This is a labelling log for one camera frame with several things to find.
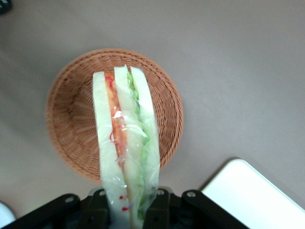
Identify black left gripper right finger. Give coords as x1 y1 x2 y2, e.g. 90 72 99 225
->
142 187 173 229

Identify triangle sandwich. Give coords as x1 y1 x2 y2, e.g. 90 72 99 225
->
92 64 161 229

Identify black power cable with plug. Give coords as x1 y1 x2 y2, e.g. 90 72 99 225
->
0 0 13 15

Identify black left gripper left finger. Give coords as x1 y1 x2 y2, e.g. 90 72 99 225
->
80 188 112 229

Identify cream plastic tray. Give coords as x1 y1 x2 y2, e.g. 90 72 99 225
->
199 157 305 229

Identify round brown wicker basket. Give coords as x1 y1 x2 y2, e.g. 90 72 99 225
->
45 48 184 183

